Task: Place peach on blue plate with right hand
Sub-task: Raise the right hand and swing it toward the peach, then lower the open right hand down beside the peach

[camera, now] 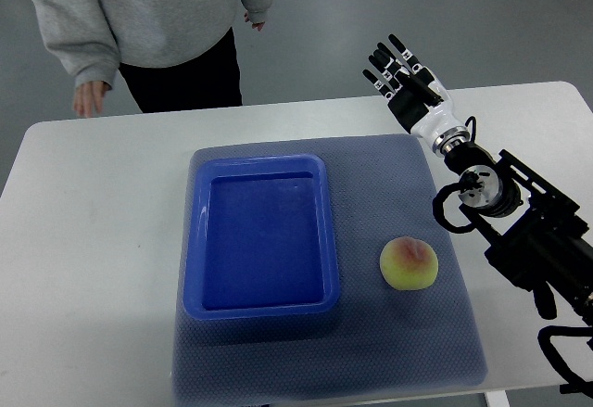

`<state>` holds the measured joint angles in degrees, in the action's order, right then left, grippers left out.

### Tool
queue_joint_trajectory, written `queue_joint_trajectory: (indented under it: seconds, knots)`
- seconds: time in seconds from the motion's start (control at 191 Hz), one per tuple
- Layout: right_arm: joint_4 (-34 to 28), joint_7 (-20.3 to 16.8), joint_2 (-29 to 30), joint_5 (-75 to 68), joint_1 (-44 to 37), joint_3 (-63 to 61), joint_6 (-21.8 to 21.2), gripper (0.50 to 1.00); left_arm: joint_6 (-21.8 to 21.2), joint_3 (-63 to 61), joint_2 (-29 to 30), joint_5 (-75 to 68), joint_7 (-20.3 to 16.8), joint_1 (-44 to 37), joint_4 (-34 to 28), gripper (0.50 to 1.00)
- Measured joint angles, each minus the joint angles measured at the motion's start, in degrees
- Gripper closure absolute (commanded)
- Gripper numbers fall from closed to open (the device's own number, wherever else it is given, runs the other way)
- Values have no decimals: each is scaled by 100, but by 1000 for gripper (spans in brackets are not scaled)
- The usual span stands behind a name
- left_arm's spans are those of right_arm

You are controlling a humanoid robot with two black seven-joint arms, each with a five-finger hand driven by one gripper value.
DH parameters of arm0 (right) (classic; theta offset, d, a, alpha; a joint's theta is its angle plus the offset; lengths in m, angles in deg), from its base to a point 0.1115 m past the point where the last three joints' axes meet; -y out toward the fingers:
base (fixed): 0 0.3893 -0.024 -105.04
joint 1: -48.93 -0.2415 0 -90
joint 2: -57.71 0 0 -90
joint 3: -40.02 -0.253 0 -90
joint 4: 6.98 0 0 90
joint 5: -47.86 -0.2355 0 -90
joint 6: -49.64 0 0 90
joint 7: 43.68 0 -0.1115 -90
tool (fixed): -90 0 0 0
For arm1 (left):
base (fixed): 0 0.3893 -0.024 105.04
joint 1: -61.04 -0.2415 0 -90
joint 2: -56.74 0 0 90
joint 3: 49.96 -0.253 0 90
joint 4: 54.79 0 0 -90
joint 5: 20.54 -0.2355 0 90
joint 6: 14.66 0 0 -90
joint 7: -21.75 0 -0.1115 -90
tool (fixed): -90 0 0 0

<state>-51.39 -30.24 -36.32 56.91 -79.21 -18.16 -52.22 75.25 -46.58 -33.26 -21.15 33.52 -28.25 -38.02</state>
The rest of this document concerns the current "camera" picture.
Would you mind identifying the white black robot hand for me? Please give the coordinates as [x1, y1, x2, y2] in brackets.
[363, 34, 472, 157]

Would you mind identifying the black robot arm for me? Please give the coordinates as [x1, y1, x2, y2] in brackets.
[433, 126, 592, 396]

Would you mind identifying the person's left hand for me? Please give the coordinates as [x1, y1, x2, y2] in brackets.
[244, 11, 265, 32]

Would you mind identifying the person in grey sweatshirt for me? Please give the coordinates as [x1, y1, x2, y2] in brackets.
[32, 0, 273, 113]

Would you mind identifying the blue-grey textured mat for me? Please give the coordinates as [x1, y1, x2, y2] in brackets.
[172, 134, 487, 406]

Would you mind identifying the person's right hand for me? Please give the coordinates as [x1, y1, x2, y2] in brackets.
[73, 81, 111, 118]

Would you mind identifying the yellow-red peach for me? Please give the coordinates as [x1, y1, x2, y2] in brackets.
[379, 236, 439, 291]

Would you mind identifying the blue plastic tray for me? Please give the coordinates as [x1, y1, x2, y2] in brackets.
[182, 154, 340, 321]

